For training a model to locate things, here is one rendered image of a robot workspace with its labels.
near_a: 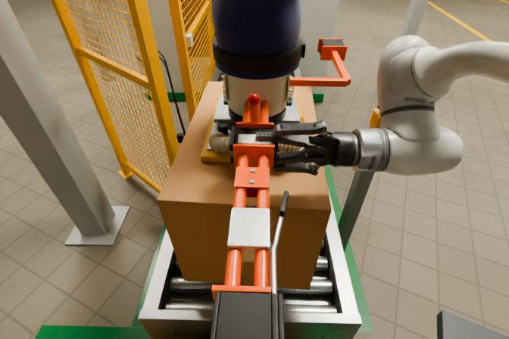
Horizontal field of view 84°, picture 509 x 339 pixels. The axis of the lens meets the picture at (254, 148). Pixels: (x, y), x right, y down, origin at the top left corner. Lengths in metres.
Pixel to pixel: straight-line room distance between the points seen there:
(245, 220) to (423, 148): 0.37
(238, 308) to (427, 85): 0.50
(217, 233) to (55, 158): 1.11
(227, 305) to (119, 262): 1.61
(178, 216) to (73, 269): 1.39
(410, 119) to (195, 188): 0.49
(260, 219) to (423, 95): 0.39
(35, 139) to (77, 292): 0.86
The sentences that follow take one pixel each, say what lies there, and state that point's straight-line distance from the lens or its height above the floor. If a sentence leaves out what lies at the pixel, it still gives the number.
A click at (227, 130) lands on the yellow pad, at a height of 1.11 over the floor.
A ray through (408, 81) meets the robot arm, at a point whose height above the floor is 1.34.
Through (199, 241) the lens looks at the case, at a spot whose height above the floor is 0.92.
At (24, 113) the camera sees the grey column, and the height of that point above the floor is 0.92.
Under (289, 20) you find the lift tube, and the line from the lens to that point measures 0.67.
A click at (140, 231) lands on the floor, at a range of 2.05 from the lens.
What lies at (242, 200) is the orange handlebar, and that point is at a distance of 0.48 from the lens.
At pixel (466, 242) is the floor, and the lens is 2.29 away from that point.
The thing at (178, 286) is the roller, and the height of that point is 0.54.
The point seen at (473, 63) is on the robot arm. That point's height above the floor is 1.40.
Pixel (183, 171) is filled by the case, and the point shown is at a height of 1.08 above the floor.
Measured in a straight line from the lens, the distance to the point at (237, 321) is 0.38.
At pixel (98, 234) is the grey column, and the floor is 0.02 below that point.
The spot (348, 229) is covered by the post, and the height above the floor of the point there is 0.29.
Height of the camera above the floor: 1.59
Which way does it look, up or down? 40 degrees down
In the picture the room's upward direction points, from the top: straight up
